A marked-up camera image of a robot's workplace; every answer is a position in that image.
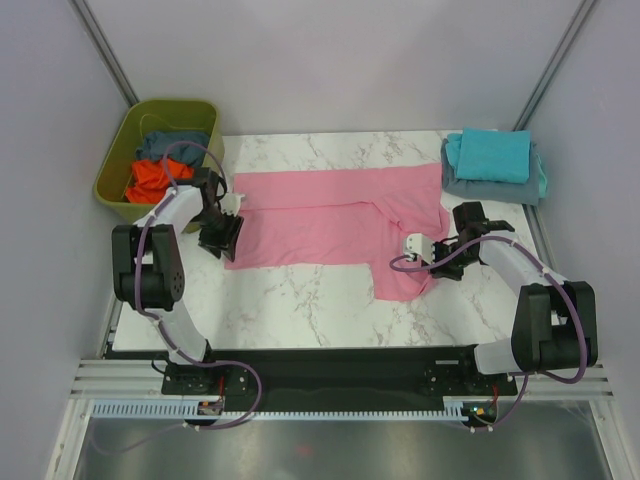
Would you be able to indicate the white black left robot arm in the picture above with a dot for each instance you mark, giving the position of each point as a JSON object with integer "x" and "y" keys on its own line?
{"x": 148, "y": 272}

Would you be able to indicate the aluminium corner post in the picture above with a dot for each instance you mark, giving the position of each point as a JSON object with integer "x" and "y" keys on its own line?
{"x": 560, "y": 54}
{"x": 98, "y": 38}

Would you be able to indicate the white slotted cable duct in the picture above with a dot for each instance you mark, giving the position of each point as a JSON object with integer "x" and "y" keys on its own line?
{"x": 193, "y": 410}

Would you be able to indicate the dark teal t shirt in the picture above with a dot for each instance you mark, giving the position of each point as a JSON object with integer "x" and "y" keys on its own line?
{"x": 182, "y": 146}

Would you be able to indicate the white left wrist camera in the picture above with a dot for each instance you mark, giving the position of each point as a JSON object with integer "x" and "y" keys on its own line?
{"x": 231, "y": 203}

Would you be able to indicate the left aluminium corner post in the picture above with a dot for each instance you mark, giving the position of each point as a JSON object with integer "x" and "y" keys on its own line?
{"x": 98, "y": 38}

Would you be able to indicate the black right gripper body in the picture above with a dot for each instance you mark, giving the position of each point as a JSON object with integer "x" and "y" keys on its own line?
{"x": 443, "y": 251}

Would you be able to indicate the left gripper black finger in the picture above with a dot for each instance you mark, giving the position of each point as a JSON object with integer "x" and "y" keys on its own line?
{"x": 211, "y": 249}
{"x": 232, "y": 228}

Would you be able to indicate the right aluminium corner post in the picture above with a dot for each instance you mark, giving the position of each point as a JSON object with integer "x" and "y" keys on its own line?
{"x": 560, "y": 54}

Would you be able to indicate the olive green plastic bin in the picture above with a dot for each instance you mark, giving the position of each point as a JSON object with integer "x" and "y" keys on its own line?
{"x": 162, "y": 115}

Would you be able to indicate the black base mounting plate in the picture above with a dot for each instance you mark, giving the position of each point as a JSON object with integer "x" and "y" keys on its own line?
{"x": 345, "y": 380}

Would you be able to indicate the folded turquoise t shirt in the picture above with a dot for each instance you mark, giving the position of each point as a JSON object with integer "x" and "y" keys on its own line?
{"x": 490, "y": 155}

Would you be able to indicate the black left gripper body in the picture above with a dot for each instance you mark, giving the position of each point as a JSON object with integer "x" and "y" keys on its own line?
{"x": 215, "y": 226}

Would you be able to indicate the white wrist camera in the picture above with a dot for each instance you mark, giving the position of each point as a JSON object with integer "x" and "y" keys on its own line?
{"x": 231, "y": 203}
{"x": 418, "y": 246}

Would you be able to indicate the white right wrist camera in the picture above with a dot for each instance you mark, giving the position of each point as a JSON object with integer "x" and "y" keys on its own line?
{"x": 418, "y": 246}

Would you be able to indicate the folded grey blue t shirt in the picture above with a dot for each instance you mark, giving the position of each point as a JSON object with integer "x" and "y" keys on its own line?
{"x": 529, "y": 193}

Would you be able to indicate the orange t shirt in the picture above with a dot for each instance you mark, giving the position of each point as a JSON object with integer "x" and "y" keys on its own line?
{"x": 150, "y": 182}

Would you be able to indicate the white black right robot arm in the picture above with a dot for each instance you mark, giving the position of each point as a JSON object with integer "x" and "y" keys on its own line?
{"x": 554, "y": 331}

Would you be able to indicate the pink t shirt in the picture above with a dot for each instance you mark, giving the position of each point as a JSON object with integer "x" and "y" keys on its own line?
{"x": 341, "y": 217}

